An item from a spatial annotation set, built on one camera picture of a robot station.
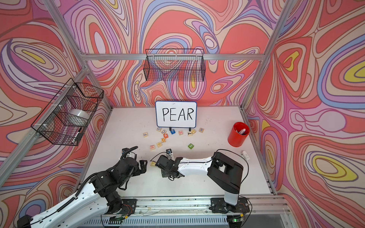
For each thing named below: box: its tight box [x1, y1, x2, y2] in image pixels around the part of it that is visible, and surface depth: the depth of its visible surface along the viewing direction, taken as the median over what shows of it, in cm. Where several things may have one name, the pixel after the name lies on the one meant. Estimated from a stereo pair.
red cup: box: [227, 121, 250, 148], surface depth 95 cm
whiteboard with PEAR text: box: [154, 100, 198, 129], surface depth 103 cm
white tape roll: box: [67, 108, 90, 127], surface depth 73 cm
